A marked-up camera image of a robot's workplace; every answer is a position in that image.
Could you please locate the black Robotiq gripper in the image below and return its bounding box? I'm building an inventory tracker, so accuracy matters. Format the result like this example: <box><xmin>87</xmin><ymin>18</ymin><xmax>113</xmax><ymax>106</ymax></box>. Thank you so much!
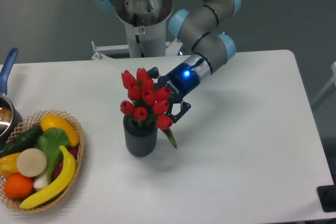
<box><xmin>147</xmin><ymin>62</ymin><xmax>201</xmax><ymax>123</ymax></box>

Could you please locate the red tulip bouquet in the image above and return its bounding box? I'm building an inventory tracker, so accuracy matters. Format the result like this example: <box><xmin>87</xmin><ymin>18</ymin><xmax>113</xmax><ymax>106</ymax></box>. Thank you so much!
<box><xmin>120</xmin><ymin>68</ymin><xmax>177</xmax><ymax>148</ymax></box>

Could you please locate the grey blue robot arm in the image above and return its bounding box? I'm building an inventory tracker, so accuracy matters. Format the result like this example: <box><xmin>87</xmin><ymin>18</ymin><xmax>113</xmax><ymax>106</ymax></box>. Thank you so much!
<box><xmin>94</xmin><ymin>0</ymin><xmax>241</xmax><ymax>122</ymax></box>

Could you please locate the dark grey ribbed vase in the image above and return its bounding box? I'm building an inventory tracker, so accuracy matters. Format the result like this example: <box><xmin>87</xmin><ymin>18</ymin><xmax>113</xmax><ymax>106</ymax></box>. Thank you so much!
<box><xmin>123</xmin><ymin>116</ymin><xmax>158</xmax><ymax>157</ymax></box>

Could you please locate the purple red vegetable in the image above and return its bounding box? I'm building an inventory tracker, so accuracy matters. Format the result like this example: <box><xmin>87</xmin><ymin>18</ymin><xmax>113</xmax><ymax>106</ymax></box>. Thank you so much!
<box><xmin>53</xmin><ymin>147</ymin><xmax>78</xmax><ymax>180</ymax></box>

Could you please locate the yellow squash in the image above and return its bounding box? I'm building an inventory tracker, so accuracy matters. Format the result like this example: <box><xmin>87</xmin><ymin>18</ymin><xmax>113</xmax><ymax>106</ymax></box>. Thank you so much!
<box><xmin>40</xmin><ymin>114</ymin><xmax>79</xmax><ymax>147</ymax></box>

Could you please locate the green bok choy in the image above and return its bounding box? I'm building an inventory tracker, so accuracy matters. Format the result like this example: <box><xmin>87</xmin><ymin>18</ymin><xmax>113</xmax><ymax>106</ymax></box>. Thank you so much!
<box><xmin>34</xmin><ymin>127</ymin><xmax>69</xmax><ymax>190</ymax></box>

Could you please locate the yellow banana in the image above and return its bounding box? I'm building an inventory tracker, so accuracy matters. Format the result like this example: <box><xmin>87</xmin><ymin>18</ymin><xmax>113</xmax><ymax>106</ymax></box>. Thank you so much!
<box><xmin>19</xmin><ymin>145</ymin><xmax>76</xmax><ymax>210</ymax></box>

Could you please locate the green cucumber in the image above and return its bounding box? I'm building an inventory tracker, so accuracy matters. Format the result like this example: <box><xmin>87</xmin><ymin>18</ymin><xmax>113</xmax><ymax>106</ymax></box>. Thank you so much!
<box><xmin>1</xmin><ymin>125</ymin><xmax>43</xmax><ymax>157</ymax></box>

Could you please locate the beige round disc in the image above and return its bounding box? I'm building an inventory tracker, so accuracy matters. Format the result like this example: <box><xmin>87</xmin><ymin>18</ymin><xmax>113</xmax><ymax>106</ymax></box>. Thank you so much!
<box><xmin>16</xmin><ymin>148</ymin><xmax>47</xmax><ymax>177</ymax></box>

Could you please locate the white furniture leg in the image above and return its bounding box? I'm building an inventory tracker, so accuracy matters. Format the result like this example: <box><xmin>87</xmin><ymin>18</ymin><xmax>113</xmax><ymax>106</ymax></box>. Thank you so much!
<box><xmin>311</xmin><ymin>62</ymin><xmax>335</xmax><ymax>112</ymax></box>

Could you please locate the yellow bell pepper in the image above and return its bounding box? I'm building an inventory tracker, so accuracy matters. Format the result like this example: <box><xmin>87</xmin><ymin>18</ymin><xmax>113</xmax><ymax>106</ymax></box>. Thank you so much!
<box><xmin>1</xmin><ymin>153</ymin><xmax>20</xmax><ymax>177</ymax></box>

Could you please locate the orange fruit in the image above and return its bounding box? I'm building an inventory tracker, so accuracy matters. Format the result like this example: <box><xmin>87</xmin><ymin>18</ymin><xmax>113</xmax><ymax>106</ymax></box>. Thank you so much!
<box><xmin>4</xmin><ymin>173</ymin><xmax>33</xmax><ymax>199</ymax></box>

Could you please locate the black device at edge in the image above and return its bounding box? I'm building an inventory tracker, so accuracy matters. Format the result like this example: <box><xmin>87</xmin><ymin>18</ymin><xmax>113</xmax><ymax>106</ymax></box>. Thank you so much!
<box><xmin>317</xmin><ymin>185</ymin><xmax>335</xmax><ymax>212</ymax></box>

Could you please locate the woven wicker basket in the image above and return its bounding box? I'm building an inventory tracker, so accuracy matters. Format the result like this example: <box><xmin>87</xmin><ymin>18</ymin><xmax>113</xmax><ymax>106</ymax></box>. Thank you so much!
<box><xmin>1</xmin><ymin>109</ymin><xmax>85</xmax><ymax>214</ymax></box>

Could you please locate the white metal base frame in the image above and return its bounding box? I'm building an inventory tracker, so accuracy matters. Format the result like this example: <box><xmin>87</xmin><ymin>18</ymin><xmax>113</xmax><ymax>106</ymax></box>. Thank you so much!
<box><xmin>91</xmin><ymin>39</ymin><xmax>191</xmax><ymax>60</ymax></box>

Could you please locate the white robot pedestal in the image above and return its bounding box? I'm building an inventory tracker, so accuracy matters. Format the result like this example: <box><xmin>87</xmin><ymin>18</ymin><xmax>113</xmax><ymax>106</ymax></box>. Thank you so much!
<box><xmin>115</xmin><ymin>0</ymin><xmax>173</xmax><ymax>58</ymax></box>

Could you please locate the blue handled saucepan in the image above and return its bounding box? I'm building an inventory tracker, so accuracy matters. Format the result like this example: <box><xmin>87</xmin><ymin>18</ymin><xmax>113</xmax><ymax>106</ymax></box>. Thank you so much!
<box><xmin>1</xmin><ymin>48</ymin><xmax>22</xmax><ymax>150</ymax></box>

